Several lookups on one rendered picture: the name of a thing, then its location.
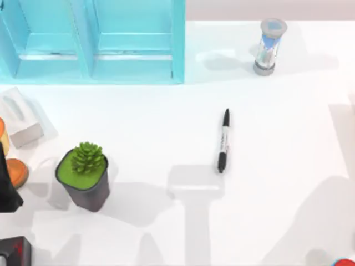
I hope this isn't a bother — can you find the grey and blue hourglass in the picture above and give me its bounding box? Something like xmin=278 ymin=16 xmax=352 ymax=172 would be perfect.
xmin=252 ymin=18 xmax=288 ymax=76

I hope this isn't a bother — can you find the white tissue box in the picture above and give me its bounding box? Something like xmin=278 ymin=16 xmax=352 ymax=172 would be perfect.
xmin=0 ymin=86 xmax=45 ymax=149

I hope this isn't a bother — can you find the green plant in black pot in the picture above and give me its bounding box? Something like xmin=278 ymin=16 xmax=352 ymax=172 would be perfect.
xmin=55 ymin=141 xmax=110 ymax=213

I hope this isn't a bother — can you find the light blue rack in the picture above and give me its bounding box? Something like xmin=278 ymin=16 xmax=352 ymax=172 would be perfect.
xmin=0 ymin=0 xmax=186 ymax=85

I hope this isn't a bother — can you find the orange and yellow dumbbell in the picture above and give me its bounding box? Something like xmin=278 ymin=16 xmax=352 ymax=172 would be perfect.
xmin=0 ymin=117 xmax=30 ymax=190

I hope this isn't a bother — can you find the black and red box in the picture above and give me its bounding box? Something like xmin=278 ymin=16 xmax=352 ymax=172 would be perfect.
xmin=0 ymin=236 xmax=33 ymax=266

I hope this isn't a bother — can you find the black and white marker pen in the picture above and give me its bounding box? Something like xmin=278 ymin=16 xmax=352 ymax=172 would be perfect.
xmin=217 ymin=108 xmax=231 ymax=174

